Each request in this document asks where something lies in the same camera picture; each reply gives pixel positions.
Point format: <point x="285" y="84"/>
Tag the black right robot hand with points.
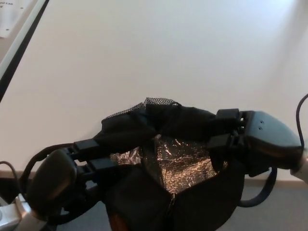
<point x="269" y="142"/>

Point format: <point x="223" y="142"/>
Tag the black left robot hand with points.
<point x="53" y="178"/>

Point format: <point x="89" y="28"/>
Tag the black insulated lunch bag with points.
<point x="192" y="192"/>

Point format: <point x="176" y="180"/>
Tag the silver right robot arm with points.
<point x="302" y="168"/>

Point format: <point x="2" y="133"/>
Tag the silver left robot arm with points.
<point x="14" y="214"/>

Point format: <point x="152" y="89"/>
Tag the white adjacent desk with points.
<point x="15" y="45"/>

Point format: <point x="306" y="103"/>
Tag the white printed paper sheet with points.
<point x="9" y="16"/>

